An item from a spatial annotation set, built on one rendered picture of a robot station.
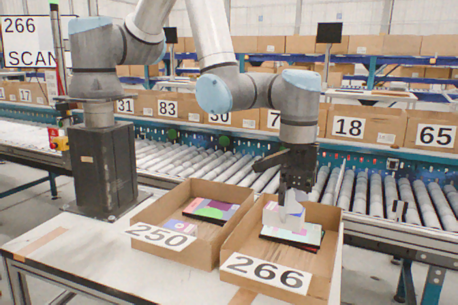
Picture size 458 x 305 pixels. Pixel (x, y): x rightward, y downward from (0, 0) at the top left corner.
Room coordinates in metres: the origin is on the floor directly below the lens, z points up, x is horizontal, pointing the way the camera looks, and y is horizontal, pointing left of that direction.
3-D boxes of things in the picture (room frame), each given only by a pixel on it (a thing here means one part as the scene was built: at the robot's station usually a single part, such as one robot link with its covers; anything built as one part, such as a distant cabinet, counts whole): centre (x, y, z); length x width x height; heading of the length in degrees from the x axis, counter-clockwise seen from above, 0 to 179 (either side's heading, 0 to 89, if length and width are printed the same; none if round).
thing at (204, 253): (0.96, 0.09, 0.80); 0.38 x 0.28 x 0.10; 157
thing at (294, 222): (0.74, -0.16, 0.92); 0.10 x 0.06 x 0.05; 64
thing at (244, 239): (0.82, -0.19, 0.80); 0.38 x 0.28 x 0.10; 156
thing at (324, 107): (1.90, -0.45, 0.96); 0.39 x 0.29 x 0.17; 65
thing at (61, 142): (1.66, 0.90, 0.84); 0.15 x 0.09 x 0.07; 65
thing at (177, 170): (1.70, 0.19, 0.72); 0.52 x 0.05 x 0.05; 155
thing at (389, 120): (1.74, -0.81, 0.96); 0.39 x 0.29 x 0.17; 65
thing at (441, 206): (1.18, -0.93, 0.72); 0.52 x 0.05 x 0.05; 155
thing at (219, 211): (1.05, 0.04, 0.78); 0.19 x 0.14 x 0.02; 70
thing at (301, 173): (0.73, -0.18, 1.08); 0.09 x 0.08 x 0.12; 64
